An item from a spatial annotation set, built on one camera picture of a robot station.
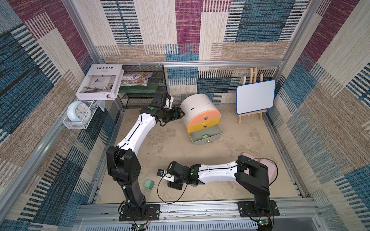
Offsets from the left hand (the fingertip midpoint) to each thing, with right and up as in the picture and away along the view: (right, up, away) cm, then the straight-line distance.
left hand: (179, 114), depth 85 cm
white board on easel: (+53, +13, +19) cm, 58 cm away
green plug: (+17, -14, +13) cm, 26 cm away
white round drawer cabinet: (+11, +2, +1) cm, 11 cm away
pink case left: (+43, -26, +6) cm, 51 cm away
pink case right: (+54, -32, 0) cm, 62 cm away
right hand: (-6, -37, -3) cm, 37 cm away
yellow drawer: (+12, -7, +5) cm, 15 cm away
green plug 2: (-17, -39, -4) cm, 43 cm away
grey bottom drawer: (+22, -12, +8) cm, 26 cm away
